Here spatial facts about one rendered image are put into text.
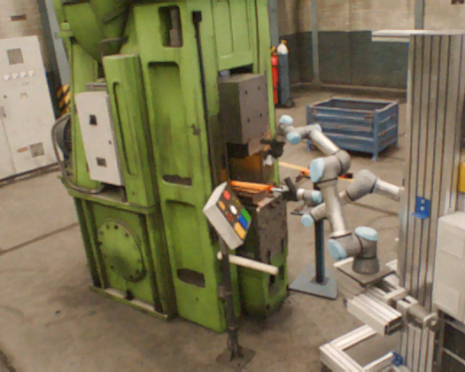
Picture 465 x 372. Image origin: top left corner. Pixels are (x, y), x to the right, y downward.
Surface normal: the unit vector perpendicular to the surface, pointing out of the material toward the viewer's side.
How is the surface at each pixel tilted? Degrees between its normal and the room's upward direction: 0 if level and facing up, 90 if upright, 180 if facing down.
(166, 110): 89
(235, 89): 90
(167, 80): 89
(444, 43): 90
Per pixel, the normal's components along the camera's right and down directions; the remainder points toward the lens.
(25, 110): 0.69, 0.20
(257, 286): -0.58, 0.33
